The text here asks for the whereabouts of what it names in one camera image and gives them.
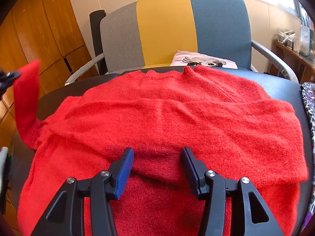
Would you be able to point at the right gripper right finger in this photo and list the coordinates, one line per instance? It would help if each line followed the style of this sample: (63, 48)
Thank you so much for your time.
(250, 214)

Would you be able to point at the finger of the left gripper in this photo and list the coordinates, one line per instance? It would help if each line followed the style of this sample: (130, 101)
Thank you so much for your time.
(7, 80)

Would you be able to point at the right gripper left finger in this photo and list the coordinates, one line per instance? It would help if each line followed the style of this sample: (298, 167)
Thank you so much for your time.
(64, 215)

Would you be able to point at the red knit sweater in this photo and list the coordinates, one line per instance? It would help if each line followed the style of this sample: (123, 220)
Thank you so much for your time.
(229, 122)

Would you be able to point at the leopard floral print garment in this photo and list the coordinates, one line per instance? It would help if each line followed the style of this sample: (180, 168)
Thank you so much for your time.
(308, 101)

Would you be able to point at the grey yellow blue armchair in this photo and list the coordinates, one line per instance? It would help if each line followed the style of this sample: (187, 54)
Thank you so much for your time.
(148, 33)

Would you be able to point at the wooden side shelf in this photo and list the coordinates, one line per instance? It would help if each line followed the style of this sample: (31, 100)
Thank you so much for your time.
(303, 68)

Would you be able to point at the pink printed cushion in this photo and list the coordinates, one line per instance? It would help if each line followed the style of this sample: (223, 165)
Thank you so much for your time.
(184, 58)

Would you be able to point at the clutter on shelf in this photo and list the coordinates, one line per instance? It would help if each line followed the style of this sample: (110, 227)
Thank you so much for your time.
(302, 41)

